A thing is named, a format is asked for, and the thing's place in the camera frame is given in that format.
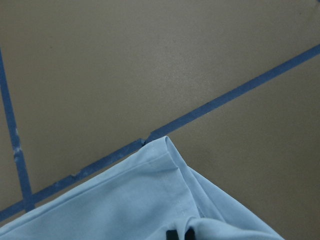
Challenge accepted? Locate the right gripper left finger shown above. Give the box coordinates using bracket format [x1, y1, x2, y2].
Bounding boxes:
[166, 230, 179, 240]

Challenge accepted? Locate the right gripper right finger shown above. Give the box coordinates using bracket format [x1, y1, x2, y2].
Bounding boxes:
[184, 227, 195, 240]

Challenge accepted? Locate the light blue t-shirt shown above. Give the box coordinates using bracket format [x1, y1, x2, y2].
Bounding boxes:
[0, 136, 281, 240]

